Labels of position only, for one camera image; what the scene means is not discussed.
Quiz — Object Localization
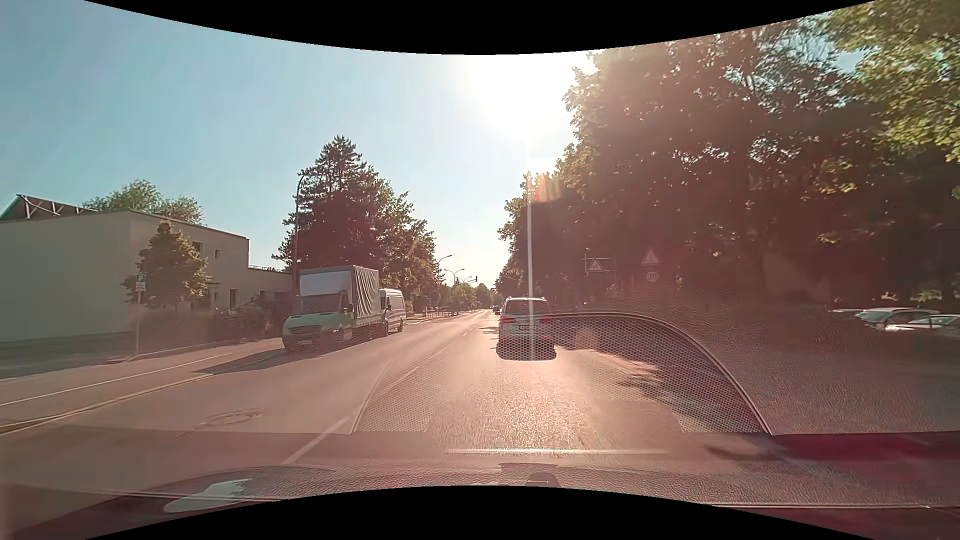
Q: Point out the triangular warning sign on post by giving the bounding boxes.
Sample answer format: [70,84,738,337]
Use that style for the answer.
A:
[639,247,663,295]

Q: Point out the car's own bonnet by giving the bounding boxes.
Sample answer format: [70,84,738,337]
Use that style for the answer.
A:
[0,429,960,540]

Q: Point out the triangular sign on frame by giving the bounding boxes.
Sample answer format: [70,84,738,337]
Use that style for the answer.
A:
[582,252,618,286]

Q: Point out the small tree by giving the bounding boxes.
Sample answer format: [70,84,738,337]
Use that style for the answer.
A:
[121,219,214,310]

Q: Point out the curved lamp post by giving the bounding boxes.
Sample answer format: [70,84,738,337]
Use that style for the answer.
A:
[291,166,320,312]

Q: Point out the white lorry with grey tarpaulin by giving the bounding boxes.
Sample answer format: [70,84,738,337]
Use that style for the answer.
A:
[282,264,384,353]

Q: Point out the white estate car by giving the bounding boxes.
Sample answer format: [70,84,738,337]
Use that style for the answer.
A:
[496,296,558,361]

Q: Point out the parking sign on post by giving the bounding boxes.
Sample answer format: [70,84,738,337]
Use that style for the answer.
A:
[133,272,148,357]

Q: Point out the row of large trees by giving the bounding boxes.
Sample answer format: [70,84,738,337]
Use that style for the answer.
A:
[495,0,960,312]

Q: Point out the parked cars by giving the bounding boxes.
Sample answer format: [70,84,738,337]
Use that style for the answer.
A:
[828,306,960,337]

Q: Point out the grey pavement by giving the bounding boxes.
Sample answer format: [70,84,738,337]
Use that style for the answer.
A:
[0,335,290,436]

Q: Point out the hedge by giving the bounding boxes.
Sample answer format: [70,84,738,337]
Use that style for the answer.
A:
[138,296,295,350]

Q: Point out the tree behind building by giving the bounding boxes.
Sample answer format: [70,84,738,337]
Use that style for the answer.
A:
[82,179,205,226]

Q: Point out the tall dark conifer tree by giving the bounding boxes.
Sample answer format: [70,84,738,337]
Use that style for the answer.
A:
[273,135,444,310]

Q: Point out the white van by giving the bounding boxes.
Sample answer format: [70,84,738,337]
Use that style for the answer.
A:
[378,288,408,336]

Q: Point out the pale flat-roofed building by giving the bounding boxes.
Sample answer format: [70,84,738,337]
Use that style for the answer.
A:
[0,194,295,348]

